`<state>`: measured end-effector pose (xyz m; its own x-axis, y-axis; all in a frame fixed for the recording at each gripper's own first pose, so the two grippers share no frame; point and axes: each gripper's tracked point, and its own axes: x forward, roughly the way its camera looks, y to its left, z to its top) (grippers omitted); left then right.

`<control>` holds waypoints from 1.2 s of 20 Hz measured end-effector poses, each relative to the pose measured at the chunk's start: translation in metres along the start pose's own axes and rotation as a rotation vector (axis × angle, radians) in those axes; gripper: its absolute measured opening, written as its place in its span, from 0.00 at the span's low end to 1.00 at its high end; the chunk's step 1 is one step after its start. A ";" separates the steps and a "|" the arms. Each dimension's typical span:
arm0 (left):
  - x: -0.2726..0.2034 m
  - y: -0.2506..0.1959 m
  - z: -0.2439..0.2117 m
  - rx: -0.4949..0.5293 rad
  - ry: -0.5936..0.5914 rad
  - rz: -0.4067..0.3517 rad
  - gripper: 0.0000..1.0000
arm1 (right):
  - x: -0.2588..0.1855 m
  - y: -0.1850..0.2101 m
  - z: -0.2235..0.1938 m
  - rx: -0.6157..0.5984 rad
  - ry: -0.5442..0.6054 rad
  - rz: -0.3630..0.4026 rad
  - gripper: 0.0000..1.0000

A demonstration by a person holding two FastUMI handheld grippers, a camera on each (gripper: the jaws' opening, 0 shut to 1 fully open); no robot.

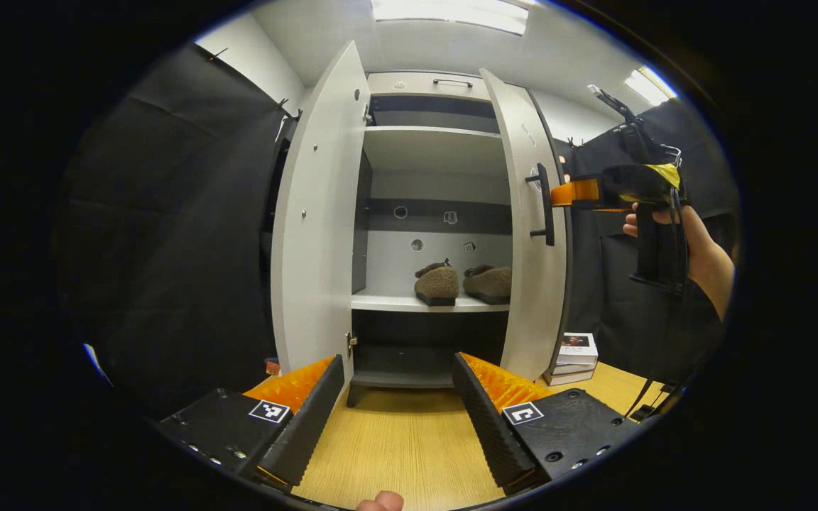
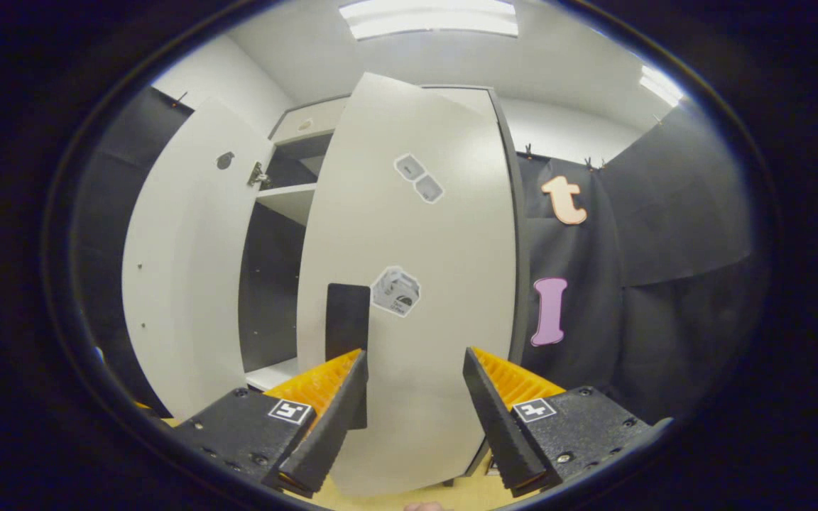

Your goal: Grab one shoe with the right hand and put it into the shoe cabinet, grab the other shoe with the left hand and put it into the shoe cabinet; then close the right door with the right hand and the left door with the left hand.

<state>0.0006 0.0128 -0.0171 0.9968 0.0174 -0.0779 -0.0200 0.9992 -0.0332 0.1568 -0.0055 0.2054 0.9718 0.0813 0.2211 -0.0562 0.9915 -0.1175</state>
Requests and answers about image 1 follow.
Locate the white shoe cabinet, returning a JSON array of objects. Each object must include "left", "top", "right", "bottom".
[{"left": 349, "top": 71, "right": 516, "bottom": 409}]

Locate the brown fuzzy shoe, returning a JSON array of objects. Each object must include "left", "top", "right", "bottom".
[
  {"left": 462, "top": 264, "right": 513, "bottom": 306},
  {"left": 413, "top": 259, "right": 460, "bottom": 307}
]

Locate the black door handle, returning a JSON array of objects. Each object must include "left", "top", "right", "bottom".
[{"left": 525, "top": 163, "right": 556, "bottom": 248}]

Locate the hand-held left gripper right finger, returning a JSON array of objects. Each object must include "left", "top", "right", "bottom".
[{"left": 452, "top": 351, "right": 640, "bottom": 495}]

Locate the white cabinet drawer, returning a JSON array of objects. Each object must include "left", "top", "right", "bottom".
[{"left": 366, "top": 71, "right": 495, "bottom": 101}]

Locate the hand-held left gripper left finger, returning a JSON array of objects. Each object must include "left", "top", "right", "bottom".
[{"left": 157, "top": 353, "right": 346, "bottom": 492}]

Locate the white book picture cover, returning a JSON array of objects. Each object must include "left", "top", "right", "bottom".
[{"left": 557, "top": 332, "right": 599, "bottom": 367}]

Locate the rectangular ceiling light panel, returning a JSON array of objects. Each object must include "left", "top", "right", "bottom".
[
  {"left": 370, "top": 0, "right": 529, "bottom": 36},
  {"left": 623, "top": 66, "right": 680, "bottom": 107}
]

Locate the white shoe cabinet door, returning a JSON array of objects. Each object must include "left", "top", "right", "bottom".
[
  {"left": 271, "top": 40, "right": 372, "bottom": 391},
  {"left": 480, "top": 69, "right": 573, "bottom": 382}
]

